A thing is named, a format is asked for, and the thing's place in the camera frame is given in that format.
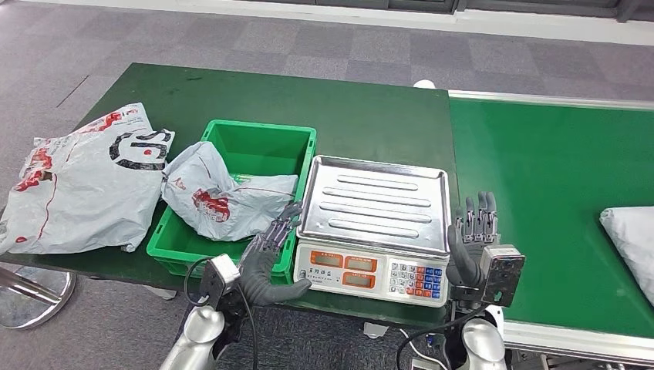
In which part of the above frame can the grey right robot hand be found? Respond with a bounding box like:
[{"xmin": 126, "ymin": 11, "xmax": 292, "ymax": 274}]
[{"xmin": 446, "ymin": 191, "xmax": 499, "ymax": 302}]

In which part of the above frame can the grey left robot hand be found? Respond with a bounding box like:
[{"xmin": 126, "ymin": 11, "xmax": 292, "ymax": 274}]
[{"xmin": 237, "ymin": 201, "xmax": 312, "ymax": 308}]

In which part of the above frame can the grey parcel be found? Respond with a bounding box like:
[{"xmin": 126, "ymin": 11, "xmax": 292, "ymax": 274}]
[
  {"xmin": 598, "ymin": 207, "xmax": 654, "ymax": 308},
  {"xmin": 160, "ymin": 141, "xmax": 299, "ymax": 243}
]

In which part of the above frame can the white scale with steel tray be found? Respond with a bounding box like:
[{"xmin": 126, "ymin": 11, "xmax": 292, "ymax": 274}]
[{"xmin": 293, "ymin": 155, "xmax": 453, "ymax": 309}]

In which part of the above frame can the white table foot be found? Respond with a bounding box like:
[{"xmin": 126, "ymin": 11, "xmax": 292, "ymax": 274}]
[{"xmin": 362, "ymin": 321, "xmax": 389, "ymax": 340}]

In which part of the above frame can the green plastic crate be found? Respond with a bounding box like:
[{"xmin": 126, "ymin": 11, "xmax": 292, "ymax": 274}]
[{"xmin": 147, "ymin": 119, "xmax": 318, "ymax": 286}]

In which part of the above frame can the large grey bag, black print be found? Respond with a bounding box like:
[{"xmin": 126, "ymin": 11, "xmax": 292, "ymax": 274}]
[{"xmin": 0, "ymin": 102, "xmax": 176, "ymax": 255}]

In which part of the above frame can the chrome stool base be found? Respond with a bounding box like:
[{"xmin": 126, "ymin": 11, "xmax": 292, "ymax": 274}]
[{"xmin": 0, "ymin": 265, "xmax": 78, "ymax": 331}]

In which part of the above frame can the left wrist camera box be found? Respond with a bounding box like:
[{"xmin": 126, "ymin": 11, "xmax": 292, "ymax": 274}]
[{"xmin": 199, "ymin": 254, "xmax": 241, "ymax": 308}]

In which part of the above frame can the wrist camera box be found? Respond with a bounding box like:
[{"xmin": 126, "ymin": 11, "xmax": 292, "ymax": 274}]
[
  {"xmin": 199, "ymin": 254, "xmax": 241, "ymax": 308},
  {"xmin": 480, "ymin": 244, "xmax": 526, "ymax": 308}
]

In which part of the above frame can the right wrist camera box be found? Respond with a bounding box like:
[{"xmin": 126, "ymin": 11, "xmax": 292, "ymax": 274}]
[{"xmin": 480, "ymin": 244, "xmax": 526, "ymax": 308}]

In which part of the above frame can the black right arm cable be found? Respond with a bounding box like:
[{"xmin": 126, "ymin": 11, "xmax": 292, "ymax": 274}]
[{"xmin": 396, "ymin": 305, "xmax": 487, "ymax": 370}]

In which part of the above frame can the white floor cable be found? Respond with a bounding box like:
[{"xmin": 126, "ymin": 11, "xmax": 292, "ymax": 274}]
[{"xmin": 398, "ymin": 329, "xmax": 435, "ymax": 361}]

